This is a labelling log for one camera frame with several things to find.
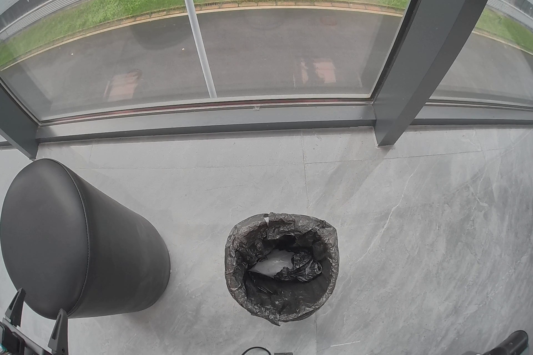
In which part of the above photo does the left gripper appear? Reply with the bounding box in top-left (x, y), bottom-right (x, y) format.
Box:
top-left (0, 288), bottom-right (69, 355)

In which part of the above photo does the black plastic bag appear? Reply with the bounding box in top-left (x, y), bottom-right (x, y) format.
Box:
top-left (225, 212), bottom-right (340, 326)

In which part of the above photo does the clear plastic wrapper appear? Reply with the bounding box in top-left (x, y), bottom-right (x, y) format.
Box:
top-left (248, 250), bottom-right (297, 277)

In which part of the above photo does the black plastic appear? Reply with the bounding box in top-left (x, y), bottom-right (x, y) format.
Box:
top-left (276, 248), bottom-right (324, 283)

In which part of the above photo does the dark grey round stool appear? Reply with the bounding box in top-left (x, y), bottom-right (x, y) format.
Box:
top-left (0, 159), bottom-right (171, 321)

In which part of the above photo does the window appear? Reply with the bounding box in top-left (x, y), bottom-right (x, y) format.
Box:
top-left (0, 0), bottom-right (533, 160)

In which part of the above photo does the black cable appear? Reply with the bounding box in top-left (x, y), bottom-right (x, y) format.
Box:
top-left (248, 346), bottom-right (293, 355)

